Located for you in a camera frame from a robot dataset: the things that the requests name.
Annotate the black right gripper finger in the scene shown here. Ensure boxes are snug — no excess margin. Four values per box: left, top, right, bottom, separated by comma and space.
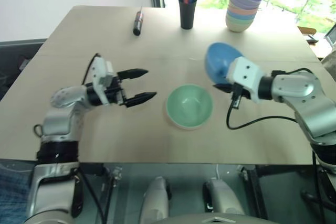
212, 83, 233, 93

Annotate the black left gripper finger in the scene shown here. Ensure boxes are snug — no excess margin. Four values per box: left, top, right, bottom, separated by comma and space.
125, 91, 158, 109
117, 68, 149, 81

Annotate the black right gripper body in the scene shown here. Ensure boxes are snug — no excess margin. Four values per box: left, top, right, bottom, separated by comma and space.
230, 82, 251, 111

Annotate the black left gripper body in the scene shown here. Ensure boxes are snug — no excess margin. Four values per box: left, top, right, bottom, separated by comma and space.
104, 71, 130, 106

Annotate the cream stacked bowl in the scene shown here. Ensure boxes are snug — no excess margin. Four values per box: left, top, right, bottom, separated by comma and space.
225, 18, 255, 34

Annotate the light green stacked bowl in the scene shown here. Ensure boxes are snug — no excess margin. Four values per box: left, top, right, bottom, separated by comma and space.
225, 14, 256, 26

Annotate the light blue stacked bowl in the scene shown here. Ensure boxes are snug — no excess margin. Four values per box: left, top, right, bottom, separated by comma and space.
226, 9, 258, 22

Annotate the orange stacked bowl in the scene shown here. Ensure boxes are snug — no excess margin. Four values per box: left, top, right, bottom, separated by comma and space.
227, 4, 259, 16

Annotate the black marker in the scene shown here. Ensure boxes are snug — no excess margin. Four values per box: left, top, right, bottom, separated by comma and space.
132, 5, 144, 37

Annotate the black pen cup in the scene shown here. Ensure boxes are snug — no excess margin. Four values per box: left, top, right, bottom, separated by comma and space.
177, 0, 198, 30

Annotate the wooden side table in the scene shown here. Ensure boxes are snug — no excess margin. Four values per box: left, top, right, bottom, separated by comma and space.
297, 25, 336, 59

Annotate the grey robot leg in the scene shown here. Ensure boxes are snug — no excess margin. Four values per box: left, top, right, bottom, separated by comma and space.
202, 177, 246, 217
138, 176, 172, 224

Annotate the blue cloth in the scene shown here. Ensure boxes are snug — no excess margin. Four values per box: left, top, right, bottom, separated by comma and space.
0, 163, 34, 224

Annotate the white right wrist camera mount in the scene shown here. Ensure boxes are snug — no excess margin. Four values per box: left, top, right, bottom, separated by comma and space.
226, 56, 265, 104

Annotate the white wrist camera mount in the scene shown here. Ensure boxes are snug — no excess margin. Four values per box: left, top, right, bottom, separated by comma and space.
226, 56, 265, 104
91, 56, 117, 104

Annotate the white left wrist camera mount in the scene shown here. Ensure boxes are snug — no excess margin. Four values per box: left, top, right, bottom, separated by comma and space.
91, 56, 117, 104

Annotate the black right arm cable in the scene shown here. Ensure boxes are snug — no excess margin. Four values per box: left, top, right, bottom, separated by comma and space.
226, 67, 315, 131

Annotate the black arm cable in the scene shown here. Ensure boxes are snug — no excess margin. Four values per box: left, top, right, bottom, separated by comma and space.
226, 67, 315, 131
81, 52, 102, 86

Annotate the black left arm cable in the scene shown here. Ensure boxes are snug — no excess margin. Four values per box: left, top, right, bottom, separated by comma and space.
81, 52, 102, 86

